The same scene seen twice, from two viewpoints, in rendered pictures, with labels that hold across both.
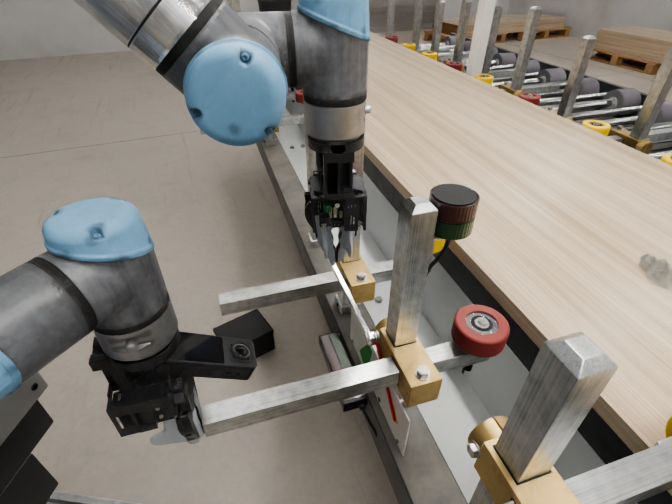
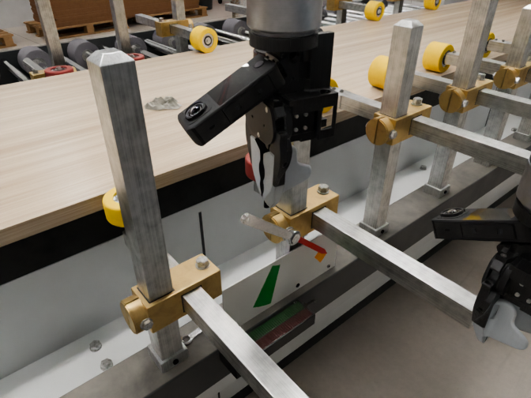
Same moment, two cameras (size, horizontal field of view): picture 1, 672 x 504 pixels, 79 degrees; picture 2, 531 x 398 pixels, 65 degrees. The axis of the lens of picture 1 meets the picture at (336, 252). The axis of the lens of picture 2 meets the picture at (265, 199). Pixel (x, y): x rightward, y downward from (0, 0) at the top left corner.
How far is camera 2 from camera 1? 0.80 m
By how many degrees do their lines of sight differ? 86
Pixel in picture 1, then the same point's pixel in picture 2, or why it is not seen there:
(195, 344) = (496, 215)
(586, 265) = (163, 125)
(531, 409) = (409, 67)
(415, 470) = (339, 257)
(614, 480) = (373, 103)
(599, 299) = not seen: hidden behind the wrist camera
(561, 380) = (419, 34)
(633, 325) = not seen: hidden behind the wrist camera
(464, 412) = (249, 266)
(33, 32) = not seen: outside the picture
